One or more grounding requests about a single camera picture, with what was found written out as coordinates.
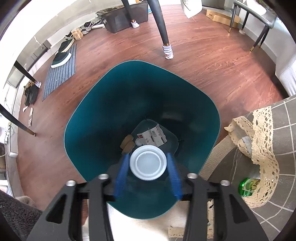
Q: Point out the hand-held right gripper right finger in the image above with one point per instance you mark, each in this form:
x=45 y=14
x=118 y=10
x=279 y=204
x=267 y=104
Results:
x=174 y=178

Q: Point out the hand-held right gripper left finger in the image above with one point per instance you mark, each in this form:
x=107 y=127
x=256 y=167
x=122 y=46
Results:
x=121 y=176

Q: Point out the white round plastic lid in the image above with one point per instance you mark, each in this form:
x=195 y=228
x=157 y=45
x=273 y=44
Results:
x=148 y=162

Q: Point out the teal trash bin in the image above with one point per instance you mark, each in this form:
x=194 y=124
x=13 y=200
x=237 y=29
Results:
x=104 y=111

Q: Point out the brown crumpled wrapper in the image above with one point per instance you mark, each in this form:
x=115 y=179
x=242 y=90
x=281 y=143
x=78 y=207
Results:
x=127 y=143

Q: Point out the white printed paper packet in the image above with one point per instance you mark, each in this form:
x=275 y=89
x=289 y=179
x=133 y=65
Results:
x=152 y=136

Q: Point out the green plastic bottle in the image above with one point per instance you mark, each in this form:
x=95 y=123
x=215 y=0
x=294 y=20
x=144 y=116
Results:
x=248 y=185

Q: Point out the white remote control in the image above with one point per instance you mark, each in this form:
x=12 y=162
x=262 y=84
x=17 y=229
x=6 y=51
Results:
x=30 y=117

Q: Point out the dark knitted cloth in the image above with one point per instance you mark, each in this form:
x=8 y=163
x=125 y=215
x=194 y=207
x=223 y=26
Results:
x=16 y=217

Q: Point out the grey striped floor mat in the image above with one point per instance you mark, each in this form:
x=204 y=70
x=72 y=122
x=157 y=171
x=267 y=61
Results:
x=60 y=78

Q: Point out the black table leg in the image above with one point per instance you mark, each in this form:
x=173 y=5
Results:
x=16 y=119
x=24 y=70
x=128 y=10
x=159 y=20

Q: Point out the grey checked tablecloth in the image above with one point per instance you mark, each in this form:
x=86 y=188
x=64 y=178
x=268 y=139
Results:
x=284 y=129

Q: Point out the white leg sock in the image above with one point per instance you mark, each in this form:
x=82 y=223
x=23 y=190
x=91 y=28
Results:
x=168 y=52
x=134 y=24
x=38 y=84

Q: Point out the dark green sneaker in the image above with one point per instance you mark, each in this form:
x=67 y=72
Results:
x=66 y=45
x=61 y=59

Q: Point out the small wooden basket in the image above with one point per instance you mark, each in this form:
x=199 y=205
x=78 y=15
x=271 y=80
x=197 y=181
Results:
x=78 y=34

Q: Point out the grey white sneakers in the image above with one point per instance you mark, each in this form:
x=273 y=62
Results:
x=91 y=26

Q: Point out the dark storage box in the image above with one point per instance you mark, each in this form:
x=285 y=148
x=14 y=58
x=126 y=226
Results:
x=120 y=20

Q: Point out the flat brown cardboard box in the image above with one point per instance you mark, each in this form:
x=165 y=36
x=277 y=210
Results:
x=222 y=18

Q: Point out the white bag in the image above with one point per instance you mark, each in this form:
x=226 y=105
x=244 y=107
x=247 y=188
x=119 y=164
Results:
x=190 y=8

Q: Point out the grey dining chair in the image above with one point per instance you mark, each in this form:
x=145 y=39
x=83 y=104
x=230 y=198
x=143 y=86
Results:
x=266 y=19

